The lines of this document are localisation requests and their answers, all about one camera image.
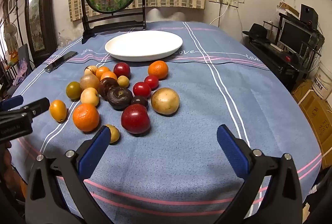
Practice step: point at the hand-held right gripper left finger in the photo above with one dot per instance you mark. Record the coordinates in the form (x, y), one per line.
(92, 154)

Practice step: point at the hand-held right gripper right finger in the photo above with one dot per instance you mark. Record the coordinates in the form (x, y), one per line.
(233, 152)

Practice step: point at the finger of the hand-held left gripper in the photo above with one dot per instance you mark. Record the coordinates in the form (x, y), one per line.
(39, 107)
(13, 102)

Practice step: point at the yellow-orange kumquat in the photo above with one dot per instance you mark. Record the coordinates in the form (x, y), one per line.
(58, 110)

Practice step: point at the small tan longan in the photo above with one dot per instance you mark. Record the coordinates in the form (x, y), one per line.
(114, 133)

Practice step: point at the orange mandarin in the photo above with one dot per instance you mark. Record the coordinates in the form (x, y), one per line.
(158, 69)
(86, 117)
(109, 77)
(102, 71)

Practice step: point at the green-yellow citrus fruit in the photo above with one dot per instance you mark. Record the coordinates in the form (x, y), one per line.
(73, 90)

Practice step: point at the pale yellow round fruit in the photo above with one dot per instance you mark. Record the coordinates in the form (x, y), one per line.
(89, 97)

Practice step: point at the dark red apple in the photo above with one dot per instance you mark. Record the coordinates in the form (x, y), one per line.
(135, 118)

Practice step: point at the tan round fruit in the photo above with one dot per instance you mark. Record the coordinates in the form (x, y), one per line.
(89, 82)

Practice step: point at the dark purple mangosteen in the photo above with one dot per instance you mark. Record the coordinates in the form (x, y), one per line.
(119, 97)
(106, 85)

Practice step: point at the cracked brown-white fruit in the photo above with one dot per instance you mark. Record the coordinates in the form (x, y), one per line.
(90, 70)

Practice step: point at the small dark plum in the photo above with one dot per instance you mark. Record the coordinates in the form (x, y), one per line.
(140, 101)

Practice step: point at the small yellow-green longan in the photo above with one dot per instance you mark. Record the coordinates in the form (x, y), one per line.
(123, 81)

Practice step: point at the red cherry tomato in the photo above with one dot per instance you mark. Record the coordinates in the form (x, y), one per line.
(142, 89)
(151, 82)

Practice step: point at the large beige round fruit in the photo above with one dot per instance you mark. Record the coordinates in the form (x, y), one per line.
(165, 101)

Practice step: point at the small red plum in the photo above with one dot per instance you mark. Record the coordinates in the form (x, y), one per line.
(122, 70)

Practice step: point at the white oval plate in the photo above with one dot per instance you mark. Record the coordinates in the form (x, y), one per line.
(144, 44)

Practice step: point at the purple cloth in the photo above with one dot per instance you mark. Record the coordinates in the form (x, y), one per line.
(20, 72)

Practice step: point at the black smartphone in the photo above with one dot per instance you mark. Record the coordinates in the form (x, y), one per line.
(61, 61)

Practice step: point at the blue plaid tablecloth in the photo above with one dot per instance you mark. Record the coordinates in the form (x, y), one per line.
(181, 136)

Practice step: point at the electric fan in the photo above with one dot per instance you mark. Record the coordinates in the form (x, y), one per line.
(10, 36)

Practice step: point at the clear plastic bag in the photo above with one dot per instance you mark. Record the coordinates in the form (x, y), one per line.
(63, 41)

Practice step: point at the dark wood framed painting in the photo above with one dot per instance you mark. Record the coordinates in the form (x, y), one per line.
(39, 19)

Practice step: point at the black computer desk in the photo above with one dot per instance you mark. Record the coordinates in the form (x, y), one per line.
(280, 68)

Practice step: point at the white plastic bucket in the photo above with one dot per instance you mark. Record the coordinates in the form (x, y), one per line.
(323, 79)

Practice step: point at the black hat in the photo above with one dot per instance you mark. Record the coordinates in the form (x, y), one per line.
(256, 31)

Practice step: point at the computer monitor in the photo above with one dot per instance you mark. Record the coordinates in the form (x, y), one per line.
(294, 36)

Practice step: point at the small cardboard box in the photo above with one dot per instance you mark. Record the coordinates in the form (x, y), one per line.
(286, 9)

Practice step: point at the black speaker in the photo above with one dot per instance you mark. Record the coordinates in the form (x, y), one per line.
(308, 13)

